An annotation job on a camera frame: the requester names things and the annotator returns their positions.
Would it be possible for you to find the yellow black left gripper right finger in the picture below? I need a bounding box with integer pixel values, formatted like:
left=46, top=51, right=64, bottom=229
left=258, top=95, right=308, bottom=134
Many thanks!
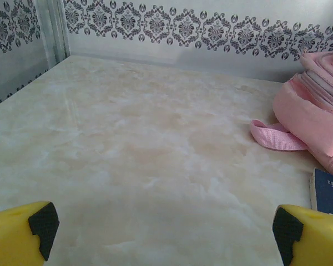
left=272, top=204, right=333, bottom=266

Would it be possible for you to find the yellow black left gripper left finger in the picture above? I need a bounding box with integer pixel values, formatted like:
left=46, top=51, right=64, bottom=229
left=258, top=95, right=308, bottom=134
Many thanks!
left=0, top=201, right=60, bottom=266

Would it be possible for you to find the navy book with white text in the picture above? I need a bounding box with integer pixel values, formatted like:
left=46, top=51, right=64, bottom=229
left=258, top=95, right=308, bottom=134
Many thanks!
left=309, top=167, right=333, bottom=218

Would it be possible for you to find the pink student backpack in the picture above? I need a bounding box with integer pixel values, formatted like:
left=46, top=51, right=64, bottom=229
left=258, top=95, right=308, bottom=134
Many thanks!
left=249, top=50, right=333, bottom=184

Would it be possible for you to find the aluminium frame post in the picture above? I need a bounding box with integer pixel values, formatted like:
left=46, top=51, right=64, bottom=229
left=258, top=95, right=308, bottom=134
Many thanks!
left=36, top=0, right=72, bottom=68

